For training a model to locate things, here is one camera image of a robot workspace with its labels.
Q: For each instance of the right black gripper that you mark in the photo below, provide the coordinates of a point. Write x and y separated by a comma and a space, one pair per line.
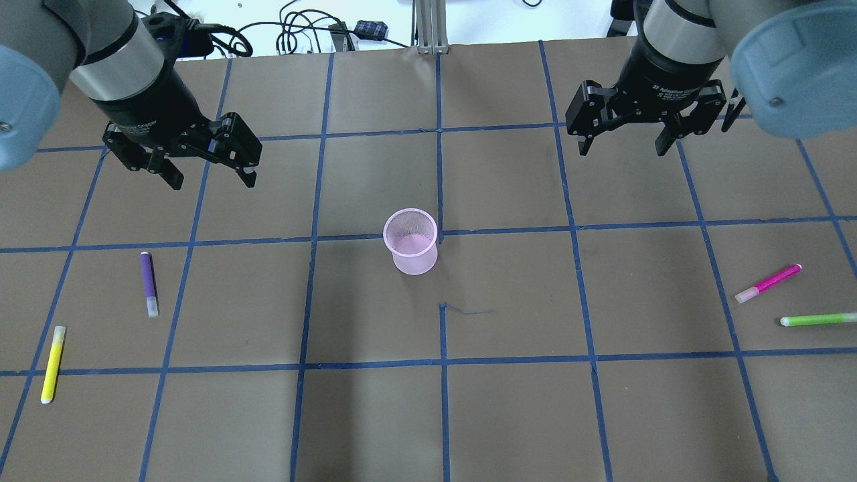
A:
663, 82

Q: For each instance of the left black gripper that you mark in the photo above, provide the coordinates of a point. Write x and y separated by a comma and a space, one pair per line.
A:
148, 100

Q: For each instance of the purple pen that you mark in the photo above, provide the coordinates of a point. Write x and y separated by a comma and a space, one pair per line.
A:
149, 284

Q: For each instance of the pink pen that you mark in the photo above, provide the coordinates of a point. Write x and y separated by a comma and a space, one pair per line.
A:
767, 283

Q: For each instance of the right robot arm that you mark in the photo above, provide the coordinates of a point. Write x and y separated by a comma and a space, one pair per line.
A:
792, 63

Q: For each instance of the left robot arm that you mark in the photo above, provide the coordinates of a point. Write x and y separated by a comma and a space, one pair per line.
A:
125, 64

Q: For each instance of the pink mesh cup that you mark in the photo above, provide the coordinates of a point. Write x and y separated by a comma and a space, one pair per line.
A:
411, 236

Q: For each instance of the black power adapter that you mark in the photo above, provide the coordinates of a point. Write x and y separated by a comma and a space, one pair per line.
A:
371, 30

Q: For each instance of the yellow pen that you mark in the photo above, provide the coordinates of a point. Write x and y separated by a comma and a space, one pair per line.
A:
53, 365

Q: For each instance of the green pen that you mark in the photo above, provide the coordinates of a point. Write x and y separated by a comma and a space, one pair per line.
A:
814, 320

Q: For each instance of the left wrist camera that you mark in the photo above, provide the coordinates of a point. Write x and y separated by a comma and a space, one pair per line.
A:
178, 37

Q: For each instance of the aluminium frame post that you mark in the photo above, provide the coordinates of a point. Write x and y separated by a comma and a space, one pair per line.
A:
430, 27

